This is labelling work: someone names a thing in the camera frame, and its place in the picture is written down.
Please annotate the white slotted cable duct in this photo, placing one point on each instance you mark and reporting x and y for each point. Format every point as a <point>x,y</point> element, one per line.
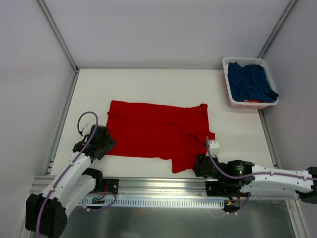
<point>153,202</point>

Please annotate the blue t shirt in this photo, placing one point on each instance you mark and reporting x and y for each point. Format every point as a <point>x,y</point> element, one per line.
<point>249,83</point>

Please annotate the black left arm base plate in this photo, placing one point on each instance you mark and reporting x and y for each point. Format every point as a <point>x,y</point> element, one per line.
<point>110,185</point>

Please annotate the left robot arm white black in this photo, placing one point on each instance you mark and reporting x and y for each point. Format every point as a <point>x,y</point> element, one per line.
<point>47,212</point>

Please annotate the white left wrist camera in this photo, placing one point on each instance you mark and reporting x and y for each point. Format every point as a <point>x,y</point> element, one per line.
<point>86,129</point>

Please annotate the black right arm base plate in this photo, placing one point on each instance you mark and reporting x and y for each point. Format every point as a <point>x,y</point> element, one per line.
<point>216,189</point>

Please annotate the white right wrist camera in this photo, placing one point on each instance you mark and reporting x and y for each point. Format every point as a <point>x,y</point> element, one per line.
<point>214,148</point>

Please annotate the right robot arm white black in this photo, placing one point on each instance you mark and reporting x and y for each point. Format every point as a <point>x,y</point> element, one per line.
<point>239,177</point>

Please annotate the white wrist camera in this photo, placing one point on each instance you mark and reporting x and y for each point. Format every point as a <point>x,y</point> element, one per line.
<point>86,129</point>
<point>214,148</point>

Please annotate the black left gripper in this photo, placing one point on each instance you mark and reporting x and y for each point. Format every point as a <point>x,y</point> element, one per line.
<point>104,146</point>

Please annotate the red t shirt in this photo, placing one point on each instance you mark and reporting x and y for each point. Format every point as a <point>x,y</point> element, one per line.
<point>159,131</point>

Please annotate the aluminium mounting rail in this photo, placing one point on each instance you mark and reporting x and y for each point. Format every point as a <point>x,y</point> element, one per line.
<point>165,188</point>

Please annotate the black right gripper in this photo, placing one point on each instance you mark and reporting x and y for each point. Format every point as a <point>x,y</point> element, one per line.
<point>200,167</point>

